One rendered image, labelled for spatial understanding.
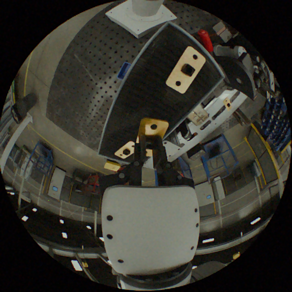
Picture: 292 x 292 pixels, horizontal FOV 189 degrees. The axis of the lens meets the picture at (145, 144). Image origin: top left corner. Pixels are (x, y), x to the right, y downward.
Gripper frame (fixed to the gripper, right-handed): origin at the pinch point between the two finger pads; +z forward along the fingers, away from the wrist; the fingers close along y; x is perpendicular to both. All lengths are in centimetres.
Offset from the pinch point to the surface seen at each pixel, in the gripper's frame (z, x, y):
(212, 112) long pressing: 23.8, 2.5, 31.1
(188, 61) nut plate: 7.6, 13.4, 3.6
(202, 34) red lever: 8.4, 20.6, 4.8
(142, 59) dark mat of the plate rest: 7.9, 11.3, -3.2
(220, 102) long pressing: 23.8, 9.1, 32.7
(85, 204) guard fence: -50, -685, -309
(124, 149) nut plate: 7.6, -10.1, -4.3
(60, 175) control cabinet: 81, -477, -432
